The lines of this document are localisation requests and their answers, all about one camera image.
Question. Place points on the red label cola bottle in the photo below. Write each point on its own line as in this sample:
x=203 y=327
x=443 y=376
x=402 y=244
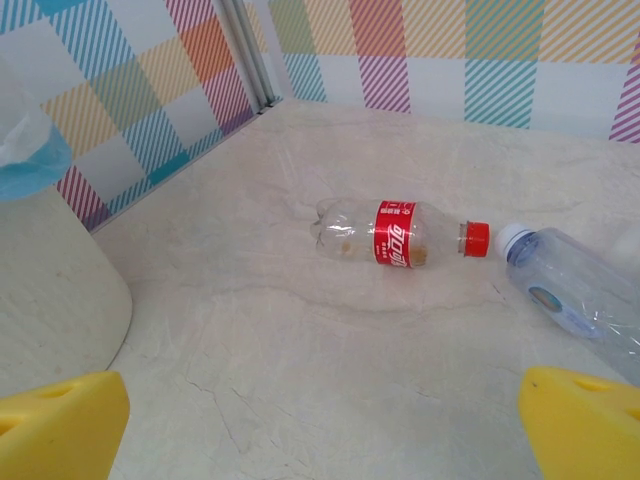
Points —
x=395 y=235

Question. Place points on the translucent blue-white bin liner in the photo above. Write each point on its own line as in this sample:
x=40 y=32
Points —
x=30 y=165

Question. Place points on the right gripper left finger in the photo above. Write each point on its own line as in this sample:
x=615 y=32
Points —
x=60 y=430

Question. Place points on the aluminium frame post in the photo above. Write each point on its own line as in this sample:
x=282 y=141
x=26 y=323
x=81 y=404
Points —
x=252 y=65

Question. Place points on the bluish clear water bottle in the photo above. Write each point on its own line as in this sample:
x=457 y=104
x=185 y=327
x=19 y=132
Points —
x=555 y=280

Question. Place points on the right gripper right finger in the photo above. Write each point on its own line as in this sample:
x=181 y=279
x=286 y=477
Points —
x=585 y=430

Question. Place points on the cream round bin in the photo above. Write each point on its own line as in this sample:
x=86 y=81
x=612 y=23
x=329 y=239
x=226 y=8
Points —
x=50 y=280

